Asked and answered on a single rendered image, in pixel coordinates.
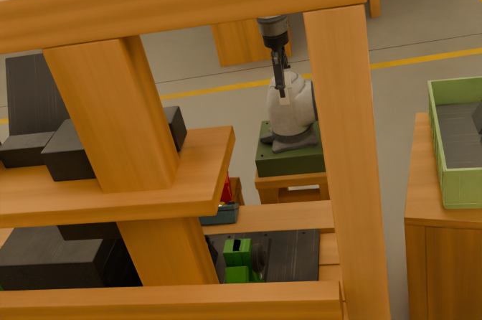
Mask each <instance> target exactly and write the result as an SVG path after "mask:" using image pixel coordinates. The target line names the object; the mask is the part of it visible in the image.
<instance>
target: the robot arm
mask: <svg viewBox="0 0 482 320"><path fill-rule="evenodd" d="M256 19H257V25H258V29H259V33H260V34H261V35H262V36H263V42H264V45H265V46H266V47H267V48H271V49H272V52H271V57H272V59H271V60H272V63H273V71H274V77H273V78H272V80H271V81H270V84H269V87H268V94H267V109H268V116H269V119H270V124H271V126H272V127H270V128H269V133H266V134H264V135H261V136H260V142H261V143H273V147H272V151H273V153H274V154H278V153H280V152H282V151H289V150H293V149H300V148H304V147H309V146H317V145H319V142H318V139H317V138H316V136H315V133H314V130H313V122H316V121H318V113H317V107H316V99H315V93H314V89H313V81H310V80H304V78H303V76H301V75H299V74H298V73H296V72H289V68H290V65H288V58H287V55H286V52H285V46H284V45H286V44H287V43H288V41H289V39H288V31H287V30H288V26H289V25H288V16H287V14H282V15H277V16H271V17H261V18H256Z"/></svg>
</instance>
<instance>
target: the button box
mask: <svg viewBox="0 0 482 320"><path fill-rule="evenodd" d="M219 205H221V206H219V207H218V210H217V214H216V215H215V216H203V217H198V218H199V221H200V224H201V225H216V224H228V223H236V221H237V216H238V212H239V204H238V203H236V204H235V203H234V204H231V205H227V204H219Z"/></svg>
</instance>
